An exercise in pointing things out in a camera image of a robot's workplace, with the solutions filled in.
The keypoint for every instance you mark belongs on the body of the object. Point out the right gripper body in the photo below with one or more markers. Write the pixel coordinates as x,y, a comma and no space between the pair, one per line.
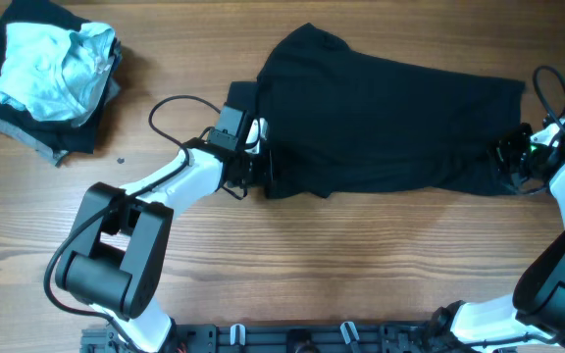
515,155

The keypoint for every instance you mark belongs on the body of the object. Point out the grey folded garment in pile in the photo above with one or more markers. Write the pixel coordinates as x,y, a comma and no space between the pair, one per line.
72,128

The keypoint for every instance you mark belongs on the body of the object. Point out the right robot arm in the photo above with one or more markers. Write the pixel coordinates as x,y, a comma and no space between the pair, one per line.
533,314

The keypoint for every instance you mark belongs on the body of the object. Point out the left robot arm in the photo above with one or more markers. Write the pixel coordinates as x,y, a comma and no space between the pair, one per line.
110,264

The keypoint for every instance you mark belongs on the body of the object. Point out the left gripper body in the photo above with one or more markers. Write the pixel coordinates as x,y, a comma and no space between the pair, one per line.
256,170

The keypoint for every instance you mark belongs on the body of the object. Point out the black folded garment in pile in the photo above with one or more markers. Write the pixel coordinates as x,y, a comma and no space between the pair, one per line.
47,13

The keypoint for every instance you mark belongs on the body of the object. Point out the black t-shirt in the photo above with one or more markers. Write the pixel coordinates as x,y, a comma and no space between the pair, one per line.
342,121

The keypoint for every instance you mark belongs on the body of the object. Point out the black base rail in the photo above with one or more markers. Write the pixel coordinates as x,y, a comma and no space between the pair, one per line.
405,337

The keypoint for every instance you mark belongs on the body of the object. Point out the light blue folded garment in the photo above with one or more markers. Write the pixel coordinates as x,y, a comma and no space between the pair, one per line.
57,75

